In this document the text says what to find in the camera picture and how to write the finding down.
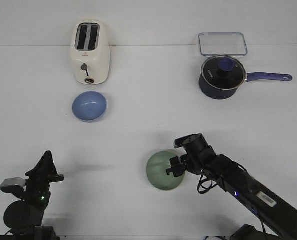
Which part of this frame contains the blue plastic bowl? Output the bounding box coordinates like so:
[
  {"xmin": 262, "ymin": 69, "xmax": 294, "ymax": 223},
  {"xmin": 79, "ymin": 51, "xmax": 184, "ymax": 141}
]
[{"xmin": 72, "ymin": 91, "xmax": 108, "ymax": 123}]

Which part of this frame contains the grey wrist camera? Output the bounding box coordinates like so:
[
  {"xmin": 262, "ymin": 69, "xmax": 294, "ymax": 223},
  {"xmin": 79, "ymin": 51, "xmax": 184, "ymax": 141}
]
[
  {"xmin": 173, "ymin": 136, "xmax": 189, "ymax": 149},
  {"xmin": 0, "ymin": 177, "xmax": 26, "ymax": 194}
]

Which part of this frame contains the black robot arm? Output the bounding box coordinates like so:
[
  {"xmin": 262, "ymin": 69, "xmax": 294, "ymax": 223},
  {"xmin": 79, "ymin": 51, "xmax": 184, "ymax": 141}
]
[
  {"xmin": 0, "ymin": 150, "xmax": 65, "ymax": 240},
  {"xmin": 44, "ymin": 135, "xmax": 297, "ymax": 240}
]

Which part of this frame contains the glass pot lid blue knob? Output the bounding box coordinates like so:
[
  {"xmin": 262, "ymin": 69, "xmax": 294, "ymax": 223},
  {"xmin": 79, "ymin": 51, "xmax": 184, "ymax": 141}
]
[{"xmin": 201, "ymin": 55, "xmax": 247, "ymax": 90}]

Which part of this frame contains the green plastic bowl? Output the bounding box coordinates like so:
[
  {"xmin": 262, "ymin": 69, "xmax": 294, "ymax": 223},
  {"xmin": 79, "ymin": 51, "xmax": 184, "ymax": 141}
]
[{"xmin": 146, "ymin": 150, "xmax": 185, "ymax": 191}]

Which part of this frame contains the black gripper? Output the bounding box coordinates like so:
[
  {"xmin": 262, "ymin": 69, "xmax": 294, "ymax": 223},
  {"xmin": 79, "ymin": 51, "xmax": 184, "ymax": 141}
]
[
  {"xmin": 24, "ymin": 150, "xmax": 64, "ymax": 209},
  {"xmin": 165, "ymin": 133, "xmax": 220, "ymax": 178}
]

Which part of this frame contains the cream two-slot toaster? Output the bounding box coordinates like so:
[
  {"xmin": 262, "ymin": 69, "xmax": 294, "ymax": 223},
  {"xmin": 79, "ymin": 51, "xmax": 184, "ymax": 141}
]
[{"xmin": 69, "ymin": 19, "xmax": 111, "ymax": 85}]

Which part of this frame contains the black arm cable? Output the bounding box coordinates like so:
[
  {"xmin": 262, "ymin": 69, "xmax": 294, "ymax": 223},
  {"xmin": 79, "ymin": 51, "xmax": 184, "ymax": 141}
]
[{"xmin": 197, "ymin": 159, "xmax": 269, "ymax": 240}]

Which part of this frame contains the clear plastic food container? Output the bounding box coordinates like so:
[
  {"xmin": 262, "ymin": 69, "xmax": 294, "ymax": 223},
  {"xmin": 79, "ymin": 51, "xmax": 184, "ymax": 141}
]
[{"xmin": 198, "ymin": 32, "xmax": 248, "ymax": 57}]

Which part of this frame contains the dark blue saucepan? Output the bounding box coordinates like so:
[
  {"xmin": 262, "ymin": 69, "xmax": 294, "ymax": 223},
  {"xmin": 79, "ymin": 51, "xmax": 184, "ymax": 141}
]
[{"xmin": 198, "ymin": 55, "xmax": 293, "ymax": 100}]

